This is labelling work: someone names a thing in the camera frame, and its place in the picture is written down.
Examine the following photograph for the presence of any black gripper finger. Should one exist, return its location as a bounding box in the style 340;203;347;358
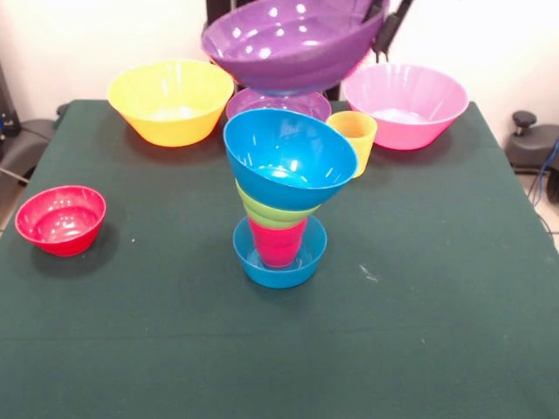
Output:
373;0;415;57
361;1;384;24

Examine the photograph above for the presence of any purple bowl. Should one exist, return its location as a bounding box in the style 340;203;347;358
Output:
225;86;333;127
200;0;389;98

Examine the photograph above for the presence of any blue bowl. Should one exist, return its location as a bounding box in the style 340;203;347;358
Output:
223;108;359;210

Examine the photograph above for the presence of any small green bowl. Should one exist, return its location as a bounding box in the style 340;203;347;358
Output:
235;180;321;230

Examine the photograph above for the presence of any red cup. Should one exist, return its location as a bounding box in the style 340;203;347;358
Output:
247;216;309;269

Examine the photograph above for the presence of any translucent teal bowl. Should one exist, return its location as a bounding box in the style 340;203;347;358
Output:
232;215;328;290

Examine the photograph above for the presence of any small red bowl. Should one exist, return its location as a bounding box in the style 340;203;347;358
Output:
14;185;107;258

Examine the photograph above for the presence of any large pink bowl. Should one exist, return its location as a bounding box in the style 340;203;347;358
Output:
342;63;471;152

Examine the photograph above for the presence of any yellow cup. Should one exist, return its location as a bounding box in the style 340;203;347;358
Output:
327;110;378;180

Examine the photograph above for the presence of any large yellow bowl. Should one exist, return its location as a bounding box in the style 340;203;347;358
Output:
107;58;236;148

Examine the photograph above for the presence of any dark green tablecloth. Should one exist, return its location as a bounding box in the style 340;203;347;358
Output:
0;99;559;419

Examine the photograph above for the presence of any black equipment box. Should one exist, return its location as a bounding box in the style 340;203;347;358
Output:
0;60;21;141

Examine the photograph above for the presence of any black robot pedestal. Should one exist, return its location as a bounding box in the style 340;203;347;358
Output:
201;0;354;102

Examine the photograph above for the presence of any grey pedestal leg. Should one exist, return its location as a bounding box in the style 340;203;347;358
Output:
506;124;559;175
0;118;56;184

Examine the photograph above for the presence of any blue cable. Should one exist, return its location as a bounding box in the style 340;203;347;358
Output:
530;139;559;209

